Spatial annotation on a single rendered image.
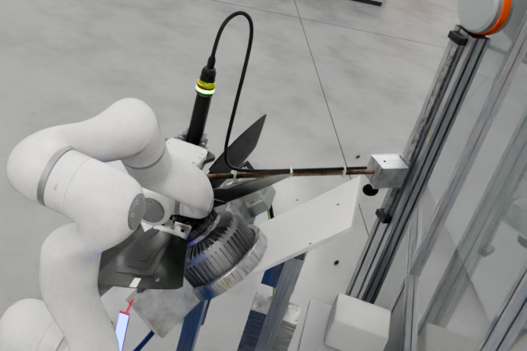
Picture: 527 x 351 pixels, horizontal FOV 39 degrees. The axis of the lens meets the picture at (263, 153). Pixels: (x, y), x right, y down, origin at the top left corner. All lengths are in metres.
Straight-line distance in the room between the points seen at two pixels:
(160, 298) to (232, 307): 1.54
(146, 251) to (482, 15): 1.03
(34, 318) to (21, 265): 2.14
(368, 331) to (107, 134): 1.22
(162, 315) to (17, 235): 1.79
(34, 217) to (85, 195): 2.71
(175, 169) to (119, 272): 0.45
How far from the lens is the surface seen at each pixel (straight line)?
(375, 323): 2.26
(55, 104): 4.77
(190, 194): 1.51
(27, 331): 1.46
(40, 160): 1.19
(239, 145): 2.14
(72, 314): 1.35
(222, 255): 2.03
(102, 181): 1.16
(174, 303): 2.06
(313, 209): 2.10
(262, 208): 2.27
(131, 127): 1.25
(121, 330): 1.77
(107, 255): 2.15
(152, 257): 1.89
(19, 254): 3.65
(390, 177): 2.17
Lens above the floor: 2.42
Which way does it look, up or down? 31 degrees down
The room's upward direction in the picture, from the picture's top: 16 degrees clockwise
